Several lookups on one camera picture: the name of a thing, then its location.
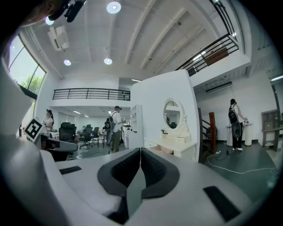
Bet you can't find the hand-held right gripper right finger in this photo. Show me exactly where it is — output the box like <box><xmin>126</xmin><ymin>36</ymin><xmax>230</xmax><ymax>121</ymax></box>
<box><xmin>141</xmin><ymin>147</ymin><xmax>180</xmax><ymax>199</ymax></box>

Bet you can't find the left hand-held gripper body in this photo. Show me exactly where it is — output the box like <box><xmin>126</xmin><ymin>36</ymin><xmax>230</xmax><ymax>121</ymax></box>
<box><xmin>23</xmin><ymin>117</ymin><xmax>67</xmax><ymax>163</ymax></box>

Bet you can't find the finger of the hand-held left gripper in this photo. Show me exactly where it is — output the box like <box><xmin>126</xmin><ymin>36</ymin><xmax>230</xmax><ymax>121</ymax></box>
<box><xmin>52</xmin><ymin>140</ymin><xmax>78</xmax><ymax>153</ymax></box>

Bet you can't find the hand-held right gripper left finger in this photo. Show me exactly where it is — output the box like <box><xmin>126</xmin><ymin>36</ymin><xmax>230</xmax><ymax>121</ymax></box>
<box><xmin>97</xmin><ymin>147</ymin><xmax>142</xmax><ymax>197</ymax></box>

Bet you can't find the white ornate table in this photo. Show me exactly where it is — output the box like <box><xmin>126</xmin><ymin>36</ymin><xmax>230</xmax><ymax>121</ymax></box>
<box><xmin>143</xmin><ymin>97</ymin><xmax>199</xmax><ymax>162</ymax></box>

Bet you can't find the group of black office chairs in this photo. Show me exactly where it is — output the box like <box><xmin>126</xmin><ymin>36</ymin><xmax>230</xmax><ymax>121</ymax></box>
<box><xmin>57</xmin><ymin>122</ymin><xmax>105</xmax><ymax>150</ymax></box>

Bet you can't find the white shelf cabinet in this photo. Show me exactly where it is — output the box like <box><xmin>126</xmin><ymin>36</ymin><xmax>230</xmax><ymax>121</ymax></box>
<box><xmin>130</xmin><ymin>104</ymin><xmax>144</xmax><ymax>149</ymax></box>

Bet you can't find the black balcony railing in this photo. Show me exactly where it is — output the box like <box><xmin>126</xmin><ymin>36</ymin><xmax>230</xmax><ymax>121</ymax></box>
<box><xmin>52</xmin><ymin>87</ymin><xmax>131</xmax><ymax>102</ymax></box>
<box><xmin>176</xmin><ymin>0</ymin><xmax>240</xmax><ymax>77</ymax></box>

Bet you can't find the large glass window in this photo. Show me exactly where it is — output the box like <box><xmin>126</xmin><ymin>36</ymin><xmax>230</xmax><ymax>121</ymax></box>
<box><xmin>8</xmin><ymin>34</ymin><xmax>47</xmax><ymax>95</ymax></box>

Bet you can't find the oval white framed mirror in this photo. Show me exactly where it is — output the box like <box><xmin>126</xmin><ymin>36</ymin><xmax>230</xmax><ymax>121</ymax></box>
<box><xmin>161</xmin><ymin>97</ymin><xmax>191</xmax><ymax>136</ymax></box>

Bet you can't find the brown wooden staircase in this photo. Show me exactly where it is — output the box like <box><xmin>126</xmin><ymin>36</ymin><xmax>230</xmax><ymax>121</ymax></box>
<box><xmin>197</xmin><ymin>107</ymin><xmax>219</xmax><ymax>163</ymax></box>

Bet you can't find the white ceiling air conditioner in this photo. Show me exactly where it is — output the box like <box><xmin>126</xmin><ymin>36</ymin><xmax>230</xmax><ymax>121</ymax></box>
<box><xmin>47</xmin><ymin>25</ymin><xmax>70</xmax><ymax>52</ymax></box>

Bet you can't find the grey wooden desk hutch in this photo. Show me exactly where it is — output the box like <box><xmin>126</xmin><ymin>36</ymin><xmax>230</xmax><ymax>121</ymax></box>
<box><xmin>261</xmin><ymin>109</ymin><xmax>283</xmax><ymax>152</ymax></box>

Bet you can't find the black floor cable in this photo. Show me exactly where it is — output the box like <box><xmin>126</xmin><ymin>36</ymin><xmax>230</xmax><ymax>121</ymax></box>
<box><xmin>80</xmin><ymin>151</ymin><xmax>109</xmax><ymax>158</ymax></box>
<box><xmin>215</xmin><ymin>151</ymin><xmax>231</xmax><ymax>161</ymax></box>

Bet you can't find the long white floor cable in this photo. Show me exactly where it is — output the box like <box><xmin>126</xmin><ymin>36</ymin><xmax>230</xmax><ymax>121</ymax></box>
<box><xmin>207</xmin><ymin>152</ymin><xmax>278</xmax><ymax>175</ymax></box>

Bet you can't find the white round pedestal cabinet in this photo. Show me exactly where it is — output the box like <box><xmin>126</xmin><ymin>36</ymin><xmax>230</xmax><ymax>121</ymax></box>
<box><xmin>225</xmin><ymin>123</ymin><xmax>253</xmax><ymax>147</ymax></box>

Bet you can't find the long wall air conditioner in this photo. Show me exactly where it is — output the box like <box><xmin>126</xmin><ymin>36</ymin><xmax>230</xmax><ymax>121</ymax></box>
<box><xmin>205</xmin><ymin>81</ymin><xmax>233</xmax><ymax>94</ymax></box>

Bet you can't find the black head-worn camera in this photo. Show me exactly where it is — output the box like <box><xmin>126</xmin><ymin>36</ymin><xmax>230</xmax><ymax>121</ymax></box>
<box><xmin>48</xmin><ymin>0</ymin><xmax>87</xmax><ymax>23</ymax></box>

